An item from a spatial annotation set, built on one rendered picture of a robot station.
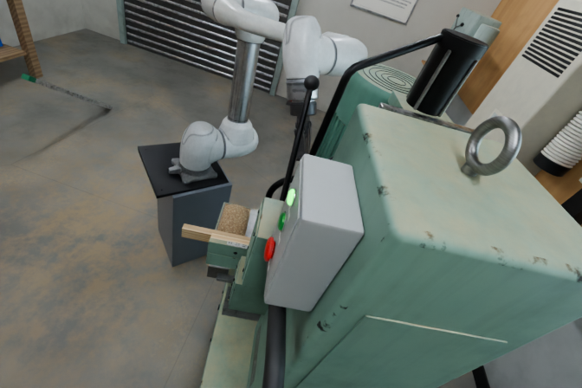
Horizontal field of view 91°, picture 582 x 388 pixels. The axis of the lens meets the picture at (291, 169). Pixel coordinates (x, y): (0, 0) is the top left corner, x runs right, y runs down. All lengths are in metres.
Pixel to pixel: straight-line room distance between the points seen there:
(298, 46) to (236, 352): 0.81
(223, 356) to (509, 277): 0.73
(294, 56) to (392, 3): 2.88
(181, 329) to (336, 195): 1.55
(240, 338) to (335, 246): 0.67
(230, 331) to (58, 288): 1.23
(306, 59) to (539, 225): 0.60
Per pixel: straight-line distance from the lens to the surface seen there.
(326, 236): 0.27
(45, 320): 1.91
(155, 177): 1.52
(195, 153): 1.40
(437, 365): 0.45
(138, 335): 1.78
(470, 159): 0.35
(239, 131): 1.44
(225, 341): 0.91
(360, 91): 0.53
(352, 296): 0.29
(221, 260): 0.92
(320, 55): 0.80
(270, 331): 0.40
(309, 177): 0.29
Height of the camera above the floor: 1.66
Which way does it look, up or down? 38 degrees down
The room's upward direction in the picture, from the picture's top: 19 degrees clockwise
